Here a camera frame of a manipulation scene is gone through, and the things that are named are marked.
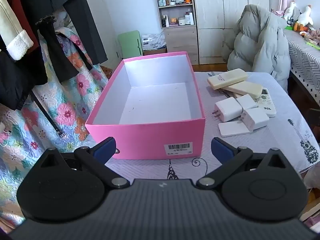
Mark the table with patterned cloth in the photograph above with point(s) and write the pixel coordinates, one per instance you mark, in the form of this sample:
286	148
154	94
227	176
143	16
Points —
305	60

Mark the pink cardboard box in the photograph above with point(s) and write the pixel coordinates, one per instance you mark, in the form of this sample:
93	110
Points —
150	137

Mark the wooden bookshelf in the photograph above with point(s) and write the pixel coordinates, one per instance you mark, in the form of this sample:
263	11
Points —
180	40

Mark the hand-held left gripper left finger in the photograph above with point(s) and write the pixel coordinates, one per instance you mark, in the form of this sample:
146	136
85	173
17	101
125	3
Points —
105	150

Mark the white power adapter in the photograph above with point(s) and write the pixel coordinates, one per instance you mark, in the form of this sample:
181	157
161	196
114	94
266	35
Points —
232	129

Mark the light wooden wardrobe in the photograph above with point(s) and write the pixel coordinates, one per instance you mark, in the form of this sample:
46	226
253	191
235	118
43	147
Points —
225	17

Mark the cream remote control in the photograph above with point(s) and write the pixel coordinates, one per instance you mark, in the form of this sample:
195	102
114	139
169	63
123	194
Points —
246	88

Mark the white charger plug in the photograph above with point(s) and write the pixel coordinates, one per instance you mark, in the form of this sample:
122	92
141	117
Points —
227	110
257	117
247	101

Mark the cream coat with fleece cuff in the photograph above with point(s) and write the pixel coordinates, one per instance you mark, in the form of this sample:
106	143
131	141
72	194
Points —
17	45

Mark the red hanging garment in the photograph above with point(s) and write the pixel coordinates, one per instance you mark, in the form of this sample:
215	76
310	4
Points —
22	12

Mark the white remote control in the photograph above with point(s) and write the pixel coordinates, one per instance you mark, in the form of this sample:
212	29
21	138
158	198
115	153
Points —
266	102

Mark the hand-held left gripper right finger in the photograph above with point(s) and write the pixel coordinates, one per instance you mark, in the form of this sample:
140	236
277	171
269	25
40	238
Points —
221	150

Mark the grey puffer jacket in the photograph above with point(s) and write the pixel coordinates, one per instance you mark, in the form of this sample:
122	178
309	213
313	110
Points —
257	42

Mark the green stool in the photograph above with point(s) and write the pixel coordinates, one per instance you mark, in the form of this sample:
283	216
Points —
130	45

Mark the black hanging jacket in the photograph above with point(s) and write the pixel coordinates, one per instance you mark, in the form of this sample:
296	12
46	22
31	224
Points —
15	80

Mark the black belt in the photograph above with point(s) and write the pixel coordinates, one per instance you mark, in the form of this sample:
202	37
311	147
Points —
47	115

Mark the white bottle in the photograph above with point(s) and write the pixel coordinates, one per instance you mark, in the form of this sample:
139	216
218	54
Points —
191	18

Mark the black lace-trimmed garment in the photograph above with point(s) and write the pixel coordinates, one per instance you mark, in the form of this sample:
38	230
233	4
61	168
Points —
57	55

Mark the dark grey hanging garment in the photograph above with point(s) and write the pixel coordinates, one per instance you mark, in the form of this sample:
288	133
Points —
80	17

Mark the white goose plush toy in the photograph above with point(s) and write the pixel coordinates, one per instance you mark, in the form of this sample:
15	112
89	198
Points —
305	17
292	8

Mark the floral quilt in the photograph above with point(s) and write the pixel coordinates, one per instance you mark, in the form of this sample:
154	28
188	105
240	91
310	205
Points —
62	110

